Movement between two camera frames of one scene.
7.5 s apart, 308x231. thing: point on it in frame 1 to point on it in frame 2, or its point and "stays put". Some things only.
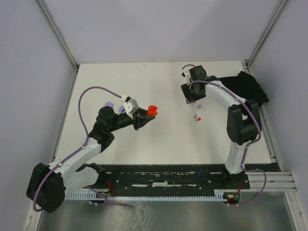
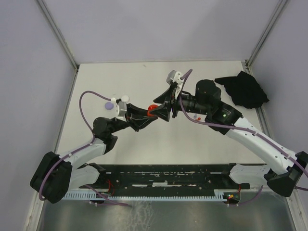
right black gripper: x=185 y=89 to x=169 y=96
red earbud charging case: x=152 y=110 stays put
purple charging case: x=109 y=104 stays put
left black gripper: x=141 y=121 stays put
